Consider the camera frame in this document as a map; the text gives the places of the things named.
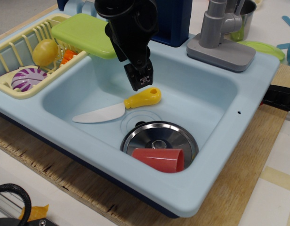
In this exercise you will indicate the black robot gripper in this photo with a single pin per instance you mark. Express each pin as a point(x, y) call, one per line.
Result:
point(131, 24)

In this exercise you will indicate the green plastic cutting board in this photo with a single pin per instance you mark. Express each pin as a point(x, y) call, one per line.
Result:
point(86, 33)

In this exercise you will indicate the wooden base board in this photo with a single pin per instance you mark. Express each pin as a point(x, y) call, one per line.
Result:
point(253, 188)

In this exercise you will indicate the dark blue plastic box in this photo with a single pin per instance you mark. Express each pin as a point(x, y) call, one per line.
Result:
point(173, 18)

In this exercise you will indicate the silver metal pot lid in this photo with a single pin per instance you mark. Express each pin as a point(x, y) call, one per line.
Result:
point(161, 134)

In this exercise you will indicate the orange toy carrot piece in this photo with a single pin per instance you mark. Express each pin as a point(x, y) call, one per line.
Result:
point(68, 55)

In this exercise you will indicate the grey toy faucet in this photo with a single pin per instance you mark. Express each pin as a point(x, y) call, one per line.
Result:
point(211, 47)

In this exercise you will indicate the light blue toy sink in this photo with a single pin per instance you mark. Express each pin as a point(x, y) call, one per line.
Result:
point(213, 104)

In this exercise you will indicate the red plastic cup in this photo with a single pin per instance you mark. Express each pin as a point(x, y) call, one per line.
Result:
point(163, 160)

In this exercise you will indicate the yellow toy lemon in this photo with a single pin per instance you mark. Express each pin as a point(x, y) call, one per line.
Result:
point(45, 52)

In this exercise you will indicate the cream plastic dish rack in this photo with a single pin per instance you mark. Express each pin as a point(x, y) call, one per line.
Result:
point(16, 54)

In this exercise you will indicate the purple white toy cabbage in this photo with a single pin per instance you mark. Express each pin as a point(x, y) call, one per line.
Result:
point(26, 78)

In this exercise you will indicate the green plastic plate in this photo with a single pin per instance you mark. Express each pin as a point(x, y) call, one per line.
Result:
point(265, 48)

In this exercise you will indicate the silver metal pot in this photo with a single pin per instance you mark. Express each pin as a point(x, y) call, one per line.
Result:
point(247, 12)

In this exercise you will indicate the black clamp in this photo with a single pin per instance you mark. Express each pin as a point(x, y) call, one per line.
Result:
point(278, 97)

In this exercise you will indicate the blue plastic utensil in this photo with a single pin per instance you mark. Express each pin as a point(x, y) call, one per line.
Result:
point(286, 19)

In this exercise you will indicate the orange tape piece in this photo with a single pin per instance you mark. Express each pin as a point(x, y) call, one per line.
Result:
point(38, 212)

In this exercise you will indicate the yellow handled toy knife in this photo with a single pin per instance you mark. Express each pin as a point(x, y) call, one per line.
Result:
point(150, 96)

